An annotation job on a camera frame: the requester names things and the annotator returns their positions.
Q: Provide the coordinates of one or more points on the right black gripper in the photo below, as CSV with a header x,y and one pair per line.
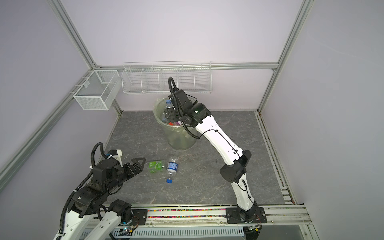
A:
x,y
172,114

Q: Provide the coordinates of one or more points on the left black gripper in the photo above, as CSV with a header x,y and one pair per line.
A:
x,y
139,169

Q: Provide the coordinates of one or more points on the crushed light blue label bottle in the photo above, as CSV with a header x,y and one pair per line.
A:
x,y
169,105

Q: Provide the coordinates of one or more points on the red cap cola bottle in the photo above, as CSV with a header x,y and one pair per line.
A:
x,y
176,123

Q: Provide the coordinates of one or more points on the light green label bottle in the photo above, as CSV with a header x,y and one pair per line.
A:
x,y
156,166

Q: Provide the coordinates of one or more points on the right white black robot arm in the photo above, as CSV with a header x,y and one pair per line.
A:
x,y
234,171

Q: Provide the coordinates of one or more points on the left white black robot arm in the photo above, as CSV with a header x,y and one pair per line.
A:
x,y
87,201

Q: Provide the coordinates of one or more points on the green-lined mesh waste bin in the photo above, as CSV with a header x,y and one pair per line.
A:
x,y
175,135

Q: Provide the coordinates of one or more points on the blue label bottle blue cap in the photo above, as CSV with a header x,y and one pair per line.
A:
x,y
172,169

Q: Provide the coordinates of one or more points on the small white mesh basket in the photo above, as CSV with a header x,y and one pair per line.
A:
x,y
99,90

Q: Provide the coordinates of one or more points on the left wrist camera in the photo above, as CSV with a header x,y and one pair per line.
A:
x,y
115,154

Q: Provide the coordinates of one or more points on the long white wire basket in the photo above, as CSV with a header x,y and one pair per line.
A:
x,y
152,77

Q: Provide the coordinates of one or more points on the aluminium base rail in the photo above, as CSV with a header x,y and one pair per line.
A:
x,y
207,220

